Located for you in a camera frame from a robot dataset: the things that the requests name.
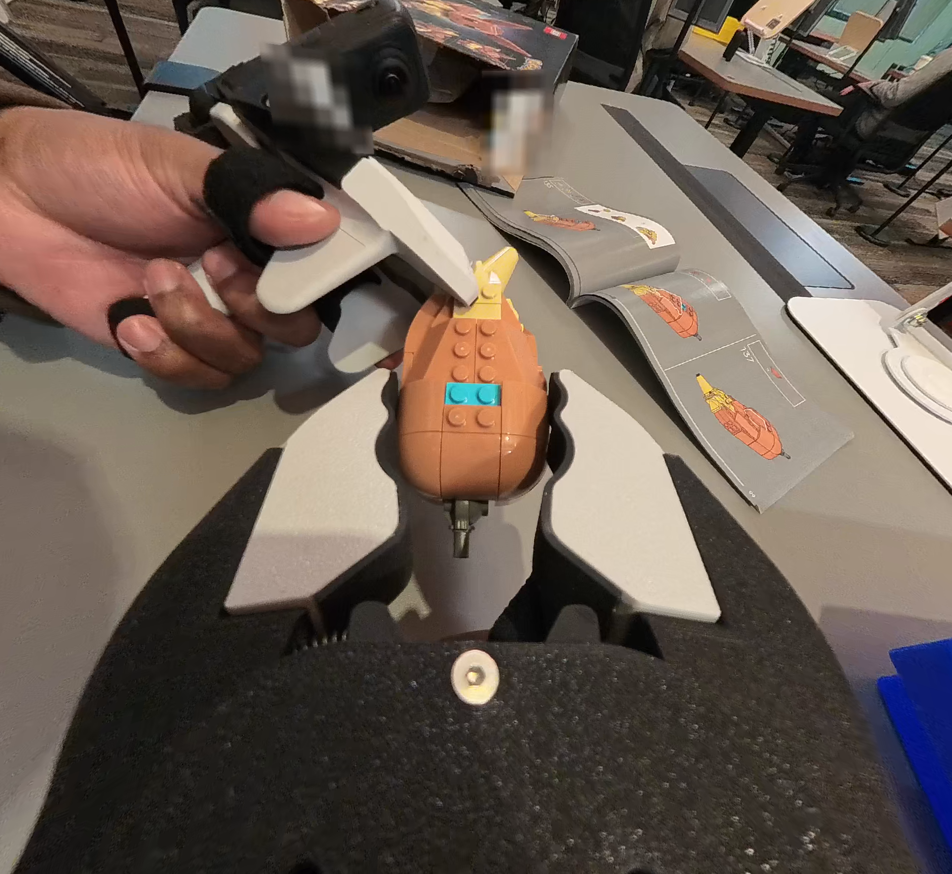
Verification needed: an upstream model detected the orange brick-built toy limb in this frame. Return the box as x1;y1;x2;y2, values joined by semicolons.
396;247;551;559

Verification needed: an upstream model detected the grey instruction booklet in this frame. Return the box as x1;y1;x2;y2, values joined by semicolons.
457;175;855;514

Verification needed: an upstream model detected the blue plastic bin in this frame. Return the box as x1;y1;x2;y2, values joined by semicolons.
876;638;952;849

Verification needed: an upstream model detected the wood-edged background desk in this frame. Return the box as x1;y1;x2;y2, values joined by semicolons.
677;33;845;161

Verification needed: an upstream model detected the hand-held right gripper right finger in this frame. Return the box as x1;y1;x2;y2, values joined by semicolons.
540;368;724;625

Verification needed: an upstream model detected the printed cardboard toy box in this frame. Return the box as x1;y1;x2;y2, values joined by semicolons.
281;0;580;198

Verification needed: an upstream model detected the clear stand with round foot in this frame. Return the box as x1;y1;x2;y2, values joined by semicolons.
881;290;952;423

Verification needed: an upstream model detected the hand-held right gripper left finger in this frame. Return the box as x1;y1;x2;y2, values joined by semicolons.
223;368;415;637

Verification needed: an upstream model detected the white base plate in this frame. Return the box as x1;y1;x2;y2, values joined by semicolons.
787;296;952;492

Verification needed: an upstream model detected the beige rounded chair back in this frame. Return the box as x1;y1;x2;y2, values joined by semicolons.
740;0;819;42
836;11;886;57

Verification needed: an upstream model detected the person's left hand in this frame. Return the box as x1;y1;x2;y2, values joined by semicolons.
0;108;406;391

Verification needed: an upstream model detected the black metal table frame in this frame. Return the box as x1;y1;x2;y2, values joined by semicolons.
0;0;153;97

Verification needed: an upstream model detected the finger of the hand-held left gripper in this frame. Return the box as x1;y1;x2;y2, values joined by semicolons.
375;245;455;302
341;154;482;307

